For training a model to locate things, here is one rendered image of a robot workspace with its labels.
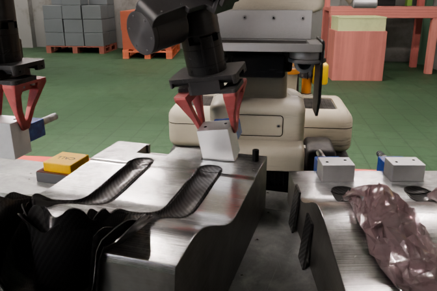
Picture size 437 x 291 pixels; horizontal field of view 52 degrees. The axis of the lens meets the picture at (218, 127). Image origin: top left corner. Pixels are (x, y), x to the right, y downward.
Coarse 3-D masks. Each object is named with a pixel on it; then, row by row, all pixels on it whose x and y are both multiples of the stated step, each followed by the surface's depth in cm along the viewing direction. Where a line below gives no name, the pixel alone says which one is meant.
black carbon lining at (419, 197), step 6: (336, 186) 67; (342, 186) 67; (408, 186) 67; (414, 186) 67; (336, 192) 66; (342, 192) 66; (408, 192) 66; (414, 192) 66; (420, 192) 66; (426, 192) 66; (336, 198) 64; (342, 198) 64; (414, 198) 64; (420, 198) 64; (426, 198) 64
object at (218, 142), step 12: (216, 120) 73; (228, 120) 68; (204, 132) 66; (216, 132) 66; (228, 132) 65; (240, 132) 72; (204, 144) 67; (216, 144) 67; (228, 144) 66; (204, 156) 68; (216, 156) 67; (228, 156) 67
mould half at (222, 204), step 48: (144, 144) 75; (0, 192) 50; (48, 192) 58; (144, 192) 58; (240, 192) 58; (144, 240) 38; (192, 240) 38; (240, 240) 56; (144, 288) 35; (192, 288) 39
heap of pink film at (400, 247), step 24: (360, 192) 50; (384, 192) 48; (432, 192) 54; (360, 216) 48; (384, 216) 46; (408, 216) 47; (384, 240) 45; (408, 240) 43; (384, 264) 43; (408, 264) 42; (432, 264) 41; (408, 288) 40; (432, 288) 38
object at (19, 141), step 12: (0, 120) 64; (12, 120) 64; (36, 120) 68; (48, 120) 73; (0, 132) 63; (12, 132) 63; (24, 132) 65; (36, 132) 68; (0, 144) 64; (12, 144) 63; (24, 144) 65; (0, 156) 64; (12, 156) 64
